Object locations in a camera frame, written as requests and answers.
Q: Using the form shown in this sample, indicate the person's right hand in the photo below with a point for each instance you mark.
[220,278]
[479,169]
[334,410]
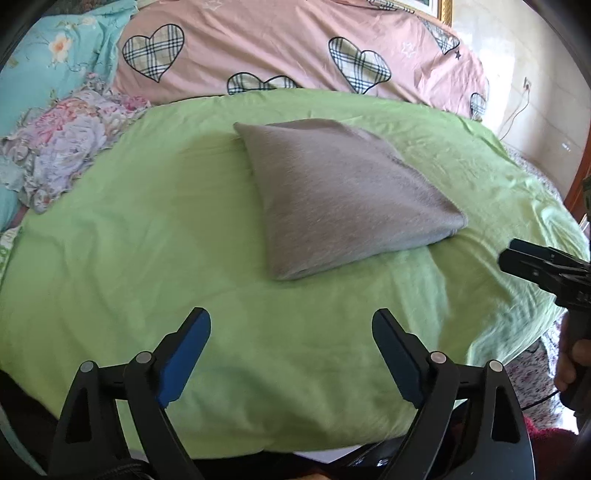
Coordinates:
[577,369]

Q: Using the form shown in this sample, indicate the teal floral pillow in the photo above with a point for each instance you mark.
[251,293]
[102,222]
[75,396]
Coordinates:
[41,50]

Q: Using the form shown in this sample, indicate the light green bed sheet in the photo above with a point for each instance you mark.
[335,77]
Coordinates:
[138,230]

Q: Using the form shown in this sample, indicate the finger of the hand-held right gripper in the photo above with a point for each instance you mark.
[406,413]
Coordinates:
[549,254]
[526,265]

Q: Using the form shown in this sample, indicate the dark red fuzzy cloth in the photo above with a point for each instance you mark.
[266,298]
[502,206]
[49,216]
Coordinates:
[549,443]

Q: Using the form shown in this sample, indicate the brown wooden door frame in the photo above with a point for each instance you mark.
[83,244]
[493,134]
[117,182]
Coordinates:
[579,184]

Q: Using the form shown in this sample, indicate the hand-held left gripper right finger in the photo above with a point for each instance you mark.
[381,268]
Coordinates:
[397,364]

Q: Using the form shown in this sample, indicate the grey-beige knit sweater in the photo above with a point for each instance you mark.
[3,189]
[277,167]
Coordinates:
[346,198]

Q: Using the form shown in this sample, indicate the pink heart-print quilt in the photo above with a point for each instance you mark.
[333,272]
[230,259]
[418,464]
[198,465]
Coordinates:
[258,41]

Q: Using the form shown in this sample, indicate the gold-framed landscape painting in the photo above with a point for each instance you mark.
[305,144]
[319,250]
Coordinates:
[445,9]

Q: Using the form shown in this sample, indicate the floral ruffled cloth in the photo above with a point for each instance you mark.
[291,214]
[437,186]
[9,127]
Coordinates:
[69,138]

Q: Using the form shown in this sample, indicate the small-flower mattress cover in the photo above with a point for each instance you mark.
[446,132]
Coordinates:
[531,369]

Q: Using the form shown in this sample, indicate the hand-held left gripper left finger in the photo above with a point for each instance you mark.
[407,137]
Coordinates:
[184,355]

